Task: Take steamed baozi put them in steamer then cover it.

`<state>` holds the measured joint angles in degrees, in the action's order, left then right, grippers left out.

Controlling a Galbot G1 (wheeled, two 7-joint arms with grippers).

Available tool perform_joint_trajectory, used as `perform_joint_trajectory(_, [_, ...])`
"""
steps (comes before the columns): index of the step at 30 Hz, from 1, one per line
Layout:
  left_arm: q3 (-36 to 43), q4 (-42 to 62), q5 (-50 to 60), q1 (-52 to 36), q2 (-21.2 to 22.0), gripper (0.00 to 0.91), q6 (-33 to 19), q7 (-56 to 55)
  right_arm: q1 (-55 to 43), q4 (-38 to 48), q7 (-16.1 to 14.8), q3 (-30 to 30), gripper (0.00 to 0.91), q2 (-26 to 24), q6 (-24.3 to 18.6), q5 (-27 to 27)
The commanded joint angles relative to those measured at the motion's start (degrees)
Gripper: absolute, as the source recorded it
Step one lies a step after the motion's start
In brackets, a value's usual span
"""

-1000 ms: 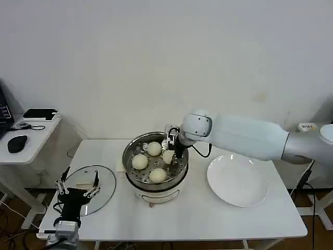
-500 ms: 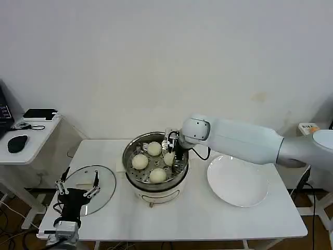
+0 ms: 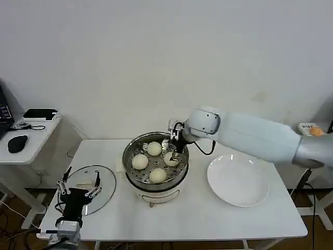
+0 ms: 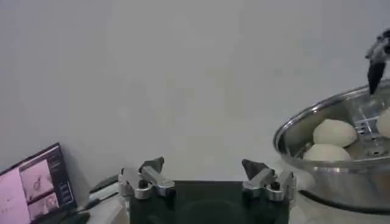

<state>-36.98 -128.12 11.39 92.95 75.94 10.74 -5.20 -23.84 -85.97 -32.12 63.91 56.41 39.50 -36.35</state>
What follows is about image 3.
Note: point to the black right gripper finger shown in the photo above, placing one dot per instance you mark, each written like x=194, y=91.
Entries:
x=171, y=157
x=177, y=155

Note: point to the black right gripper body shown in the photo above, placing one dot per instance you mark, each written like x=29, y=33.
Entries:
x=180, y=143

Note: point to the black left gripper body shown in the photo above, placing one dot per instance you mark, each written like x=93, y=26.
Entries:
x=74, y=200

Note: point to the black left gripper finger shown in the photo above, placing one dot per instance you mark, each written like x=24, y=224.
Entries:
x=64, y=183
x=97, y=182

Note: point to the white steamed bun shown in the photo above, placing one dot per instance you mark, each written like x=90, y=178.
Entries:
x=154, y=148
x=140, y=161
x=158, y=176
x=169, y=162

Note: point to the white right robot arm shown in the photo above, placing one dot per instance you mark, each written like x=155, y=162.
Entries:
x=255, y=135

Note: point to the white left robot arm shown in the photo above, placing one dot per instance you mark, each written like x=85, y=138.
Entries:
x=67, y=230

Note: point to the steel perforated steamer basket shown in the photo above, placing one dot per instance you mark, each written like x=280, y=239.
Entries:
x=135, y=177

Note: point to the white electric cooker base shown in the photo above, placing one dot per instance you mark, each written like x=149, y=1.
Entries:
x=161, y=195

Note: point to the white side table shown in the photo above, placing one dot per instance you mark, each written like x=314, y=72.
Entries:
x=31, y=145

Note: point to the black lumpy object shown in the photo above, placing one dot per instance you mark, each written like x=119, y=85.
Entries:
x=17, y=143

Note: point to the white round plate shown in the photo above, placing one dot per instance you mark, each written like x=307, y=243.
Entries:
x=236, y=179

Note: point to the white box with black top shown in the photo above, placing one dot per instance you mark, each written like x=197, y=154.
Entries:
x=39, y=114

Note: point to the orange round object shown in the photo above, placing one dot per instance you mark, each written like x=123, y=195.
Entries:
x=317, y=131

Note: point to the white desk with label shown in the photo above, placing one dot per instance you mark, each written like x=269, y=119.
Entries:
x=325, y=187

